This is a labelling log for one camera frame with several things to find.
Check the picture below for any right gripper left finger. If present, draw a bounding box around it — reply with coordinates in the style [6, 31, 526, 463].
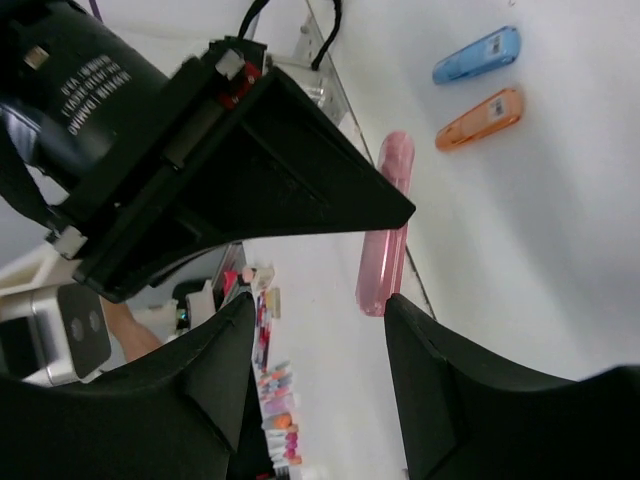
[1, 293, 258, 479]

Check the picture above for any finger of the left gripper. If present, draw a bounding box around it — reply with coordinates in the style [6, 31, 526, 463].
[73, 69, 398, 303]

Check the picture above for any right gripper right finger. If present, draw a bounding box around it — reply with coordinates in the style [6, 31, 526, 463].
[384, 294, 639, 479]

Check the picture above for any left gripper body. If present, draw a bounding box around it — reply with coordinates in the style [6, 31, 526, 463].
[1, 1, 266, 260]

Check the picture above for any pink stapler case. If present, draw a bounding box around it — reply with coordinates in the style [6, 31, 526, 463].
[355, 131, 415, 317]

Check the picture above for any orange stapler case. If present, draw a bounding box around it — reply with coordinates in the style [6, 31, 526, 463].
[435, 88, 524, 152]

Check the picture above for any blue stapler case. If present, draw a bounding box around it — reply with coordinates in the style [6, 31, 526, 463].
[432, 25, 521, 85]

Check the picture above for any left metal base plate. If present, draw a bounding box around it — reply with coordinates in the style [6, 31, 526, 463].
[265, 14, 350, 126]

